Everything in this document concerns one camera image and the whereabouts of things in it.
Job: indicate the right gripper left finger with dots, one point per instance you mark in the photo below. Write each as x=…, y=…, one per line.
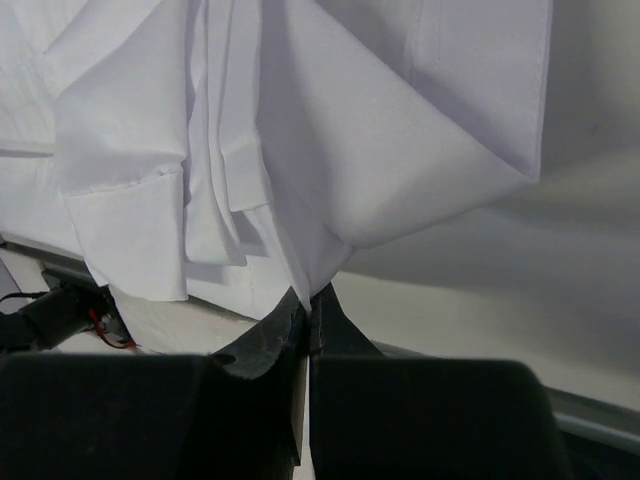
x=234, y=414

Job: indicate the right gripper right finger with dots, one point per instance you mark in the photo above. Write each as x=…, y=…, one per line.
x=374, y=416

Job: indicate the white long sleeve shirt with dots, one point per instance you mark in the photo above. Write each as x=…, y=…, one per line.
x=234, y=150

